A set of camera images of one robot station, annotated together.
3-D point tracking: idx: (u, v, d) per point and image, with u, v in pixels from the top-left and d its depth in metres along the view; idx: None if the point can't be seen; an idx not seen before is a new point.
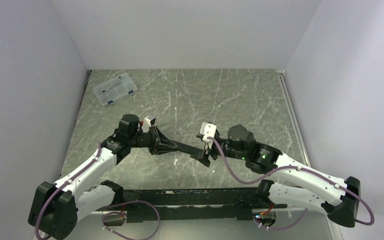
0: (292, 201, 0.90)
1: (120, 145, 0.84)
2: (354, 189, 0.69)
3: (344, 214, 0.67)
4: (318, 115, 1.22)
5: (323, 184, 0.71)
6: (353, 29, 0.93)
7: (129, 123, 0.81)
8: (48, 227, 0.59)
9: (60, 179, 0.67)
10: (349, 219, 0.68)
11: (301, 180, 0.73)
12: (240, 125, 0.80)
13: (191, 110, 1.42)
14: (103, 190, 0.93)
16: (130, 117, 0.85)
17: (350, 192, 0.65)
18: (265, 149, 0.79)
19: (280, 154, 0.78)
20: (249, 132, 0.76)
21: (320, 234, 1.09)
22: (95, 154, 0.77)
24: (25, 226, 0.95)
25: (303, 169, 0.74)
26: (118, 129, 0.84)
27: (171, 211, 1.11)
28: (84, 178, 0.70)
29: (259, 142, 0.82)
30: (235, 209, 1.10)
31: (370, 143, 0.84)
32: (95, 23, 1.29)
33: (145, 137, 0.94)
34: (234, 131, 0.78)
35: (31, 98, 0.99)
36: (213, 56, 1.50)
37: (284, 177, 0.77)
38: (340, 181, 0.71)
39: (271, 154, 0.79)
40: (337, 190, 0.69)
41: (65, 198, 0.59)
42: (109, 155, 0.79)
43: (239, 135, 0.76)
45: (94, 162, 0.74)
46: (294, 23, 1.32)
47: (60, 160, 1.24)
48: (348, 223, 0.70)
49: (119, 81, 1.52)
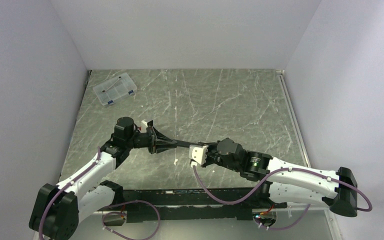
0: (292, 199, 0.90)
1: (118, 149, 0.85)
2: (347, 179, 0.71)
3: (343, 206, 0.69)
4: (318, 115, 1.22)
5: (316, 180, 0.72)
6: (353, 29, 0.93)
7: (124, 128, 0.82)
8: (50, 230, 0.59)
9: (62, 181, 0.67)
10: (349, 209, 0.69)
11: (296, 180, 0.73)
12: (226, 139, 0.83)
13: (192, 110, 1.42)
14: (103, 191, 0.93)
16: (125, 120, 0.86)
17: (342, 183, 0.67)
18: (256, 157, 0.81)
19: (271, 158, 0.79)
20: (237, 144, 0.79)
21: (320, 234, 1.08)
22: (95, 158, 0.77)
24: (25, 226, 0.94)
25: (294, 169, 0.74)
26: (115, 134, 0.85)
27: (171, 211, 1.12)
28: (86, 180, 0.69)
29: (250, 151, 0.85)
30: (235, 209, 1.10)
31: (370, 144, 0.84)
32: (95, 24, 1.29)
33: (142, 138, 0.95)
34: (222, 144, 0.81)
35: (31, 98, 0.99)
36: (213, 57, 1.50)
37: (279, 180, 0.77)
38: (332, 174, 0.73)
39: (262, 160, 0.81)
40: (331, 183, 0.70)
41: (68, 198, 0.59)
42: (109, 159, 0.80)
43: (227, 149, 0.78)
45: (94, 165, 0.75)
46: (294, 23, 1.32)
47: (60, 160, 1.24)
48: (351, 214, 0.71)
49: (119, 81, 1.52)
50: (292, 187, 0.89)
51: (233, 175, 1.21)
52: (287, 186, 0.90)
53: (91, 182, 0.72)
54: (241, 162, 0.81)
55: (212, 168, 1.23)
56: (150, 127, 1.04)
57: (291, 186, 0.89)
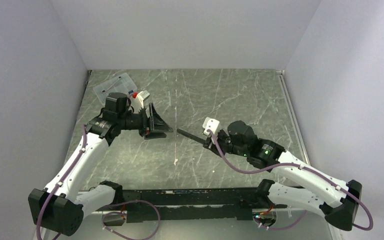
0: (290, 202, 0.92)
1: (107, 124, 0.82)
2: (355, 193, 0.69)
3: (342, 219, 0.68)
4: (318, 115, 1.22)
5: (324, 185, 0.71)
6: (354, 28, 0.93)
7: (116, 100, 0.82)
8: (56, 227, 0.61)
9: (51, 182, 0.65)
10: (347, 223, 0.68)
11: (302, 178, 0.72)
12: (238, 121, 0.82)
13: (192, 110, 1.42)
14: (104, 189, 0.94)
16: (116, 94, 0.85)
17: (353, 197, 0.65)
18: (268, 145, 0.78)
19: (283, 151, 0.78)
20: (247, 127, 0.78)
21: (319, 234, 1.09)
22: (81, 145, 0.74)
24: (26, 225, 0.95)
25: (305, 168, 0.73)
26: (105, 107, 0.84)
27: (171, 211, 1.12)
28: (75, 175, 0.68)
29: (263, 139, 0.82)
30: (235, 208, 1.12)
31: (370, 144, 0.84)
32: (95, 24, 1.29)
33: (135, 119, 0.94)
34: (234, 125, 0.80)
35: (30, 98, 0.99)
36: (213, 57, 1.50)
37: (282, 173, 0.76)
38: (341, 183, 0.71)
39: (274, 150, 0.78)
40: (338, 192, 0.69)
41: (61, 202, 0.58)
42: (97, 142, 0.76)
43: (237, 130, 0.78)
45: (81, 154, 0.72)
46: (294, 23, 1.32)
47: (61, 159, 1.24)
48: (345, 227, 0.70)
49: (119, 81, 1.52)
50: (291, 190, 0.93)
51: (234, 175, 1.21)
52: (287, 188, 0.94)
53: (83, 173, 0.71)
54: (251, 145, 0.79)
55: (212, 167, 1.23)
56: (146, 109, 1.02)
57: (291, 188, 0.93)
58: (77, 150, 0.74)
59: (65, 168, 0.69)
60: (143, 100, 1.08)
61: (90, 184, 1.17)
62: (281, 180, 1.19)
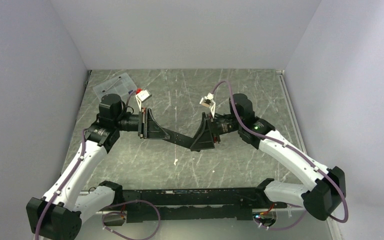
0: (282, 197, 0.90)
1: (106, 132, 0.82)
2: (334, 178, 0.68)
3: (316, 203, 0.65)
4: (318, 115, 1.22)
5: (303, 165, 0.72)
6: (354, 27, 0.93)
7: (110, 106, 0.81)
8: (54, 235, 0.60)
9: (48, 191, 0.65)
10: (320, 209, 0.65)
11: (284, 156, 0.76)
12: (242, 94, 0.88)
13: (192, 110, 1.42)
14: (103, 191, 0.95)
16: (109, 99, 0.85)
17: (327, 178, 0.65)
18: (260, 122, 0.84)
19: (272, 129, 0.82)
20: (248, 101, 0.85)
21: (320, 235, 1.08)
22: (80, 153, 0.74)
24: (26, 225, 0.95)
25: (288, 146, 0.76)
26: (100, 114, 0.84)
27: (171, 211, 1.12)
28: (74, 183, 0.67)
29: (258, 117, 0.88)
30: (235, 208, 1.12)
31: (370, 144, 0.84)
32: (95, 23, 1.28)
33: (130, 120, 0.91)
34: (238, 98, 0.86)
35: (30, 98, 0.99)
36: (213, 56, 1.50)
37: (268, 150, 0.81)
38: (322, 167, 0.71)
39: (264, 127, 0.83)
40: (315, 173, 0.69)
41: (60, 210, 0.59)
42: (95, 149, 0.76)
43: (237, 101, 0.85)
45: (80, 162, 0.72)
46: (294, 23, 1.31)
47: (60, 160, 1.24)
48: (320, 214, 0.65)
49: (119, 81, 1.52)
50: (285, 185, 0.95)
51: (233, 175, 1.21)
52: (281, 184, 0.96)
53: (82, 181, 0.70)
54: (245, 118, 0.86)
55: (212, 167, 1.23)
56: (143, 111, 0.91)
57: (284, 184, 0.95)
58: (76, 158, 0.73)
59: (63, 176, 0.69)
60: (142, 101, 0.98)
61: (90, 184, 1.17)
62: (282, 180, 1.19)
